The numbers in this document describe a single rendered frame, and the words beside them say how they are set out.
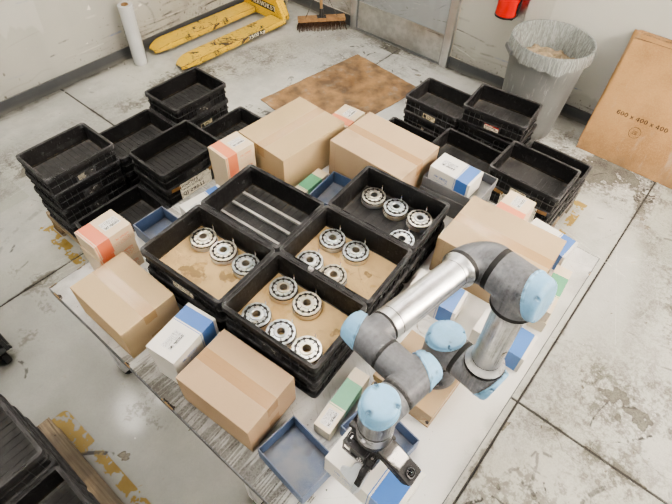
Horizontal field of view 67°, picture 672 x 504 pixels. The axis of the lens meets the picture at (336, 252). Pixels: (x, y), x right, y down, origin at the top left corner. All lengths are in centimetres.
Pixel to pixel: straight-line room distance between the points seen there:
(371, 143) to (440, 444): 131
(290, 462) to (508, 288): 88
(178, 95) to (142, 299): 188
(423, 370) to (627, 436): 195
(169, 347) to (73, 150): 176
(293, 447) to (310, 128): 141
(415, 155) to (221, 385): 130
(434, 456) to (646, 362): 166
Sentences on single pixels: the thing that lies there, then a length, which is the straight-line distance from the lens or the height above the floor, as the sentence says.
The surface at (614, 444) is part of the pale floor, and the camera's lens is 282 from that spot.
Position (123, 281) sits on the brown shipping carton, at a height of 86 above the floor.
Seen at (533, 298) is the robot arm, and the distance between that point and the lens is 122.
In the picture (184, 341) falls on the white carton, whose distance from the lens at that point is 173.
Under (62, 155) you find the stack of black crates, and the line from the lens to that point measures 322.
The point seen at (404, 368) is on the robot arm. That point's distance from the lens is 101.
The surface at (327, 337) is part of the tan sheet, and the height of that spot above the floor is 83.
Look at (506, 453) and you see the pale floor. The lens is 260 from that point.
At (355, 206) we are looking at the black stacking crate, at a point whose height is 83.
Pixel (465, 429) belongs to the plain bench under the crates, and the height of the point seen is 70.
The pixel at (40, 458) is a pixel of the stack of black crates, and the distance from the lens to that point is 206.
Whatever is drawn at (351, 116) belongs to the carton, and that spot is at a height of 85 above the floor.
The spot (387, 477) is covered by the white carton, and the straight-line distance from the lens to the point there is 125.
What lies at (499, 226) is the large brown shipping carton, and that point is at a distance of 208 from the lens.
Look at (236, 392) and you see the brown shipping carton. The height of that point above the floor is 86.
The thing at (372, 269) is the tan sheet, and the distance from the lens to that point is 191.
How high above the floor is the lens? 233
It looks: 50 degrees down
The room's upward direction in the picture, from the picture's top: 3 degrees clockwise
